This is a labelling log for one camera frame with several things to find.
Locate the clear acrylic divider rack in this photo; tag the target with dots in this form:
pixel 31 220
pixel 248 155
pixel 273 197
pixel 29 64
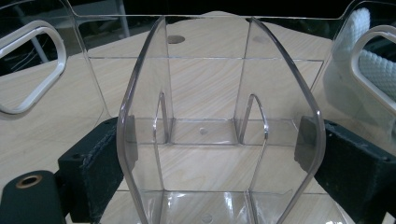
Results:
pixel 202 102

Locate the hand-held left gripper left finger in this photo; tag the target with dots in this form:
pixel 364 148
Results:
pixel 93 174

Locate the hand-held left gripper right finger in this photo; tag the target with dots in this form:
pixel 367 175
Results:
pixel 351 168

